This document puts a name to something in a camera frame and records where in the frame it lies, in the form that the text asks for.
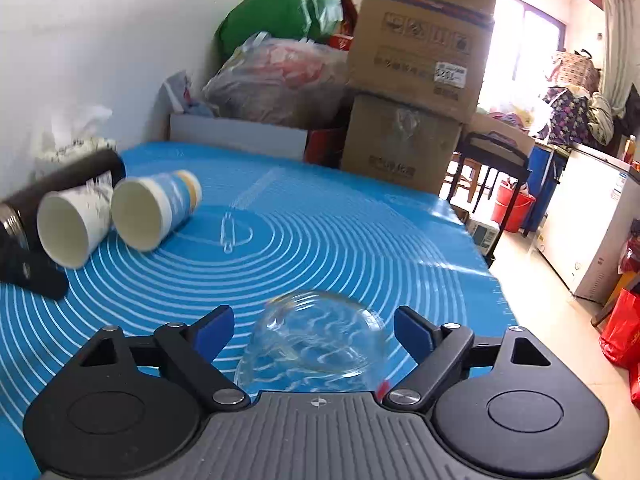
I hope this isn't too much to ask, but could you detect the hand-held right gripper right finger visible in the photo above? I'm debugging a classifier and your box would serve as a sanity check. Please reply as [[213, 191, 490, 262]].
[[383, 306, 556, 409]]

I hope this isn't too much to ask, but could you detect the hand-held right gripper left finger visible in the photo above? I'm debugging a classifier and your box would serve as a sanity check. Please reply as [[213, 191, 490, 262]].
[[79, 305, 251, 407]]

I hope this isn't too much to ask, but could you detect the black thermos bottle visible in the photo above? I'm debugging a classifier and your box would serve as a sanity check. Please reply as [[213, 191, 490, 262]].
[[0, 148, 127, 299]]

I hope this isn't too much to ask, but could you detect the pile of clothes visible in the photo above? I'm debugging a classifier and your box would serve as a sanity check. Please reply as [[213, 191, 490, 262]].
[[538, 50, 616, 147]]

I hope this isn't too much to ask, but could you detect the small white appliance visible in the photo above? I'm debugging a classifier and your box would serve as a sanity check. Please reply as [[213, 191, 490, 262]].
[[470, 221, 500, 257]]

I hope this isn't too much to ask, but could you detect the black metal chair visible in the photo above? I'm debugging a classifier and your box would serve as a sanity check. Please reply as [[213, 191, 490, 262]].
[[448, 132, 533, 267]]

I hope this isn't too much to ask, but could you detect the blue striped paper cup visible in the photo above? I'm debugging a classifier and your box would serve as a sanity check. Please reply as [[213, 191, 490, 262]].
[[110, 170, 203, 252]]

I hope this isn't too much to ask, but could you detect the green plastic bag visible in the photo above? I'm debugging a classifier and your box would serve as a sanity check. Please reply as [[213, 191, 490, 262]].
[[216, 0, 346, 60]]

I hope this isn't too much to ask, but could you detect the white curtain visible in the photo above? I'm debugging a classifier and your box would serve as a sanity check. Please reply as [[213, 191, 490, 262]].
[[600, 0, 640, 121]]

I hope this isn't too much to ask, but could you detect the red plastic bucket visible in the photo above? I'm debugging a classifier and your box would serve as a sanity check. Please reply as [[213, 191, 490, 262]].
[[491, 181, 536, 234]]

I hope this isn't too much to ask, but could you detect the tissue pack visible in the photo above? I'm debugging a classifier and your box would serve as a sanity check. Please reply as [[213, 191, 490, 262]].
[[34, 105, 117, 163]]

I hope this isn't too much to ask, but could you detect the white blue plastic bag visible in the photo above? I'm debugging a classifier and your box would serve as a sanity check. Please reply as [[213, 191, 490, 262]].
[[159, 70, 211, 115]]

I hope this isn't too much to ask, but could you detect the clear glass cup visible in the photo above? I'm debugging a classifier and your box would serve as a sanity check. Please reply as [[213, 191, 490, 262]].
[[234, 290, 389, 394]]

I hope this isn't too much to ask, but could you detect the red box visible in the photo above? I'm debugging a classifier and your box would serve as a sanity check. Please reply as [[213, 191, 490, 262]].
[[305, 127, 348, 166]]

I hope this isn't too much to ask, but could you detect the small cardboard box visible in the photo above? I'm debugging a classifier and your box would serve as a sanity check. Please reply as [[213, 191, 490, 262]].
[[341, 91, 463, 195]]

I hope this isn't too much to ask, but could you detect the white patterned paper cup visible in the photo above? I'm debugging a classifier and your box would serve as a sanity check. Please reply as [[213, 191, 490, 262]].
[[37, 183, 115, 269]]

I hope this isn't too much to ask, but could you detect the large cardboard box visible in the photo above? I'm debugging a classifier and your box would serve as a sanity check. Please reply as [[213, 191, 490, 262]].
[[345, 0, 503, 124]]

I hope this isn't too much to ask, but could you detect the red shopping bag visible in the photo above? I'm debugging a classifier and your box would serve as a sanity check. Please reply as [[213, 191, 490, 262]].
[[599, 288, 640, 368]]

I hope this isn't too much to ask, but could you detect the white chest freezer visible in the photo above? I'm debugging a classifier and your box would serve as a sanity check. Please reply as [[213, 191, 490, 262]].
[[538, 142, 640, 304]]

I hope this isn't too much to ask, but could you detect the clear plastic bag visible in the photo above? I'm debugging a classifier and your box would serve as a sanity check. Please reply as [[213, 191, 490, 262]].
[[202, 33, 351, 128]]

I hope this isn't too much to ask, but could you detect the blue silicone baking mat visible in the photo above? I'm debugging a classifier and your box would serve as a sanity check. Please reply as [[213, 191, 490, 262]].
[[0, 142, 522, 480]]

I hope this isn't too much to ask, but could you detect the white flat box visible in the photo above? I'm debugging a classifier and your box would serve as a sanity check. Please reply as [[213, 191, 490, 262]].
[[169, 113, 309, 162]]

